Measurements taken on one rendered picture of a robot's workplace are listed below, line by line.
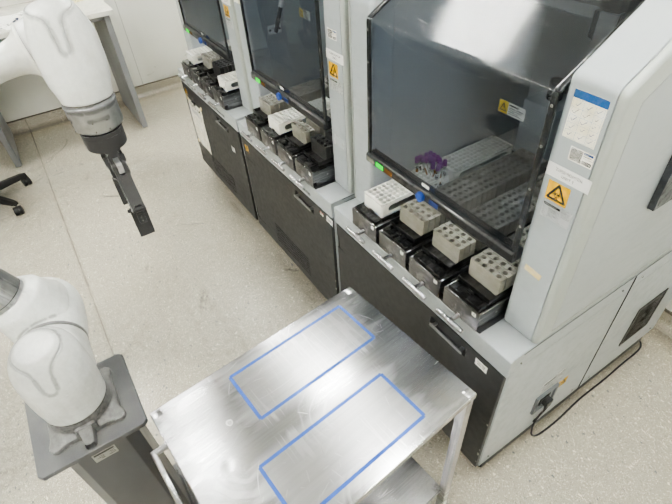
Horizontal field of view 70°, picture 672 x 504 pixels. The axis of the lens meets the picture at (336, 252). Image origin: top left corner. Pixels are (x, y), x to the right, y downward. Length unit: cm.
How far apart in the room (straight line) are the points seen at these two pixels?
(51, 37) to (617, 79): 92
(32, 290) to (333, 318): 75
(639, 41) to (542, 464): 149
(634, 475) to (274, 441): 144
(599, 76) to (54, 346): 123
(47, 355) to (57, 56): 64
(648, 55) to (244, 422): 105
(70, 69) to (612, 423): 209
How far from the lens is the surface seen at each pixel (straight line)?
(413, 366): 119
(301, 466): 108
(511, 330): 141
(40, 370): 125
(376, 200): 158
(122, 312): 268
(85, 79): 93
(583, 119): 102
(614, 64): 102
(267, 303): 246
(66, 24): 91
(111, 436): 139
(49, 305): 139
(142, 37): 480
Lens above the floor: 180
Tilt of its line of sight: 42 degrees down
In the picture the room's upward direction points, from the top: 4 degrees counter-clockwise
